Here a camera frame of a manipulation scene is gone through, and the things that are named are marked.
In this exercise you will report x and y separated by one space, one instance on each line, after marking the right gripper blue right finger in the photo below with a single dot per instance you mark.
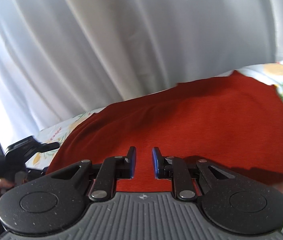
175 170

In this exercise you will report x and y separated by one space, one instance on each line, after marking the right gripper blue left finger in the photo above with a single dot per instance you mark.
107 174

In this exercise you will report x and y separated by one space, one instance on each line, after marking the red knit cardigan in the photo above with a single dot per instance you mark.
181 127

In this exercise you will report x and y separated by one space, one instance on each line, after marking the white curtain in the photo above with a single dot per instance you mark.
59 58

